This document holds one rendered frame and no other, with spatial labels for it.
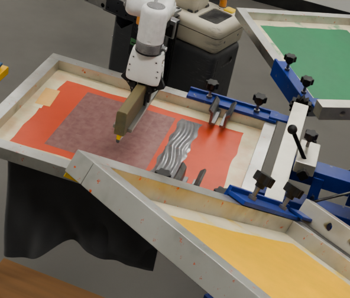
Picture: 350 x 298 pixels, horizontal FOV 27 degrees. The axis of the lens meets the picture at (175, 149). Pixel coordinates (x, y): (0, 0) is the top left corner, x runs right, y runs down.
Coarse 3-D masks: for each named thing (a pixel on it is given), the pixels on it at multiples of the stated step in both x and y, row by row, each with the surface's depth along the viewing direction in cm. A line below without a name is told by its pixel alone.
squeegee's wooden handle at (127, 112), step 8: (136, 88) 210; (144, 88) 211; (128, 96) 206; (136, 96) 206; (128, 104) 202; (136, 104) 206; (120, 112) 198; (128, 112) 199; (136, 112) 209; (120, 120) 200; (128, 120) 202; (120, 128) 201
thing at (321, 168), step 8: (320, 168) 210; (328, 168) 211; (336, 168) 212; (296, 176) 211; (320, 176) 208; (328, 176) 208; (336, 176) 208; (344, 176) 209; (328, 184) 209; (336, 184) 208; (344, 184) 208; (336, 192) 210; (344, 192) 209
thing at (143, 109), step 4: (156, 92) 223; (152, 96) 220; (152, 100) 219; (148, 104) 216; (144, 108) 214; (140, 112) 212; (144, 112) 214; (136, 116) 210; (140, 116) 210; (136, 120) 208; (132, 124) 206; (136, 124) 207; (128, 128) 204; (132, 128) 205
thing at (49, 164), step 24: (48, 72) 240; (72, 72) 248; (96, 72) 245; (24, 96) 226; (168, 96) 242; (0, 120) 212; (240, 120) 239; (0, 144) 202; (264, 144) 225; (48, 168) 200
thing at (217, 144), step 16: (64, 96) 235; (80, 96) 237; (96, 96) 238; (112, 96) 240; (64, 112) 227; (80, 112) 229; (96, 112) 230; (112, 112) 232; (160, 112) 237; (112, 128) 224; (144, 128) 227; (160, 128) 229; (208, 128) 234; (160, 144) 222; (192, 144) 225; (208, 144) 226; (224, 144) 228; (224, 160) 220
